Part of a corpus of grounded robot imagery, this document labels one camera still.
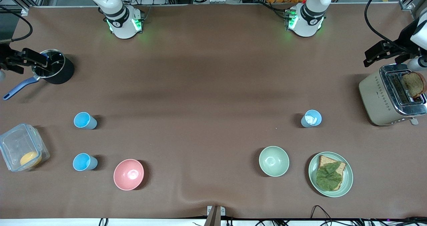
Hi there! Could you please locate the blue plastic cup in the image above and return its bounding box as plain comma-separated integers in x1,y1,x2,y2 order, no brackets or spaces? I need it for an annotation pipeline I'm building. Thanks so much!
72,153,98,171
73,112,98,130

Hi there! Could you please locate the blue cup with paper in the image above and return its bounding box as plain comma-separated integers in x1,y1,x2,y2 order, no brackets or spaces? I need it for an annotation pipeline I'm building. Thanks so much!
301,109,323,128

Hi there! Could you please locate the glass lid blue knob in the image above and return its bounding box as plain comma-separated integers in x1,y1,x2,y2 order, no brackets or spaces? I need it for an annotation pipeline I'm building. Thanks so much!
32,49,65,79

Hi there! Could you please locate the dark toast slice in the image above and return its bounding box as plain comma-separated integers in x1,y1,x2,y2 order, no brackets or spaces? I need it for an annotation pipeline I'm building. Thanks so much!
401,72,427,99

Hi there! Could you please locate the beige chrome toaster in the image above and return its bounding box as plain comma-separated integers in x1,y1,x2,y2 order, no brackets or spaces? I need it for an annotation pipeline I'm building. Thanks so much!
359,63,427,126

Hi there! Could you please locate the clear plastic container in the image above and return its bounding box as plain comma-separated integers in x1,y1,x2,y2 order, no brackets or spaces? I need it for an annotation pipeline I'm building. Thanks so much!
0,123,50,172

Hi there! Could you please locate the orange fruit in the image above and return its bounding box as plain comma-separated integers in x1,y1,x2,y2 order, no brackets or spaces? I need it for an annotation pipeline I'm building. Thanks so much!
19,151,42,168

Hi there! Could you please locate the brown bread slice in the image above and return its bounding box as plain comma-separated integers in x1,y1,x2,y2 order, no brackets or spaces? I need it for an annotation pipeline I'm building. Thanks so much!
316,155,347,191

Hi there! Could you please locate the pale green plate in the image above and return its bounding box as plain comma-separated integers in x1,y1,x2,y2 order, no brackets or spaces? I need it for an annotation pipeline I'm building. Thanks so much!
308,152,354,198

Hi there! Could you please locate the green lettuce leaf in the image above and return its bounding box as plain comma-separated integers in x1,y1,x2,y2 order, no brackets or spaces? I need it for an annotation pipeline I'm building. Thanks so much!
316,162,343,191

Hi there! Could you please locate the pale green bowl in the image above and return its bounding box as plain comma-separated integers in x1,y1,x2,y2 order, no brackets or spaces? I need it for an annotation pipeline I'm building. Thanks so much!
259,146,290,177

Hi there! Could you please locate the pink bowl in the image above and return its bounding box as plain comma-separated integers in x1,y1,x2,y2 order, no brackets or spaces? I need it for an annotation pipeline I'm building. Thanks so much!
113,159,144,191

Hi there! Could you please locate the brown table cloth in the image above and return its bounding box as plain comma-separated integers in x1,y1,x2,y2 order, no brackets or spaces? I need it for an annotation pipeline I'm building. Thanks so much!
0,3,427,220

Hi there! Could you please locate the black pot blue handle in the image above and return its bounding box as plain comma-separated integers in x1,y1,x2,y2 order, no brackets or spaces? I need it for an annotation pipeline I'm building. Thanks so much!
3,49,75,101

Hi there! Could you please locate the aluminium frame profile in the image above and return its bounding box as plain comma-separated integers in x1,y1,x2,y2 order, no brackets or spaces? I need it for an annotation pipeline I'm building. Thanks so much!
399,0,427,11

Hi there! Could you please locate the black cable loop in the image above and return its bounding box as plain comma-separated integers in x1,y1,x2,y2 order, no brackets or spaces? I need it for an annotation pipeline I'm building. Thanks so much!
310,205,334,221

